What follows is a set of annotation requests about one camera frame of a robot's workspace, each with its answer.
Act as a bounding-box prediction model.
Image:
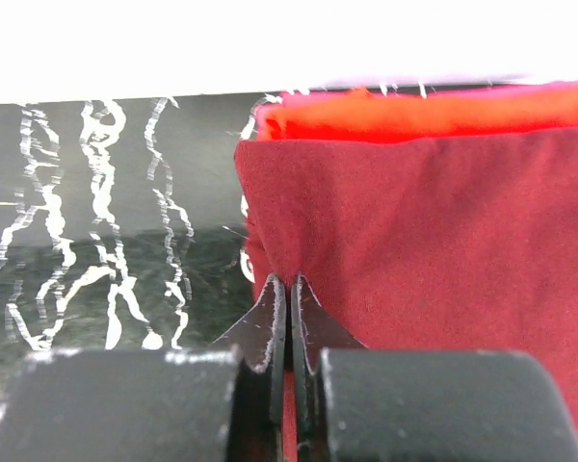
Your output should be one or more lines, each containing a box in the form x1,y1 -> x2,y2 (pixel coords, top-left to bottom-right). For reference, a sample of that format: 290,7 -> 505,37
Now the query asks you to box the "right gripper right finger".
291,276 -> 578,461

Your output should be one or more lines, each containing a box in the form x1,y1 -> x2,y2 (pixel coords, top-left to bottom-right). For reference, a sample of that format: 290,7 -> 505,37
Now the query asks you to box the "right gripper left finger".
0,275 -> 286,461

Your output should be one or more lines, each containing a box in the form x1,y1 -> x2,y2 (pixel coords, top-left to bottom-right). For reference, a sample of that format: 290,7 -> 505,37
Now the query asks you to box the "dark red t-shirt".
233,125 -> 578,462

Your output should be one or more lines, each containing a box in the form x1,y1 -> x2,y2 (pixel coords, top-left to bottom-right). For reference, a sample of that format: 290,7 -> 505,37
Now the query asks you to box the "folded orange t-shirt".
257,86 -> 578,143

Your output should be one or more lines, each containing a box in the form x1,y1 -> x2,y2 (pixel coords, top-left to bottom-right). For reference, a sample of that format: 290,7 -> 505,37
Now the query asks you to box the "folded pink t-shirt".
280,81 -> 578,108

